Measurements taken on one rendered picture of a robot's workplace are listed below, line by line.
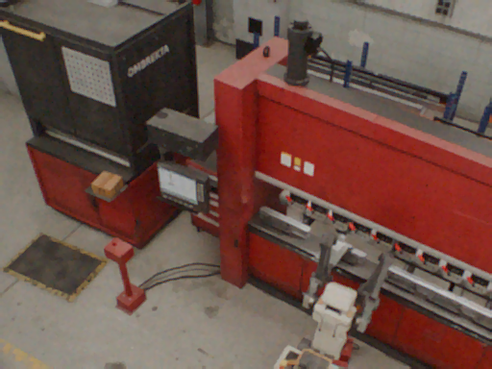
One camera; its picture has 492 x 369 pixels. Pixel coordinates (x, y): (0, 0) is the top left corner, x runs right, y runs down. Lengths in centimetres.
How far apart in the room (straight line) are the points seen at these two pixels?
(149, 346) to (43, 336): 98
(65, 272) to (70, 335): 78
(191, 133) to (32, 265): 264
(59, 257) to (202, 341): 185
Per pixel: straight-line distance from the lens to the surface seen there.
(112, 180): 524
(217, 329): 535
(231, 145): 444
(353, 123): 395
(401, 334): 502
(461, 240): 418
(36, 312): 581
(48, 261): 618
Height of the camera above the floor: 441
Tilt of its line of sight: 45 degrees down
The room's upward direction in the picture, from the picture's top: 6 degrees clockwise
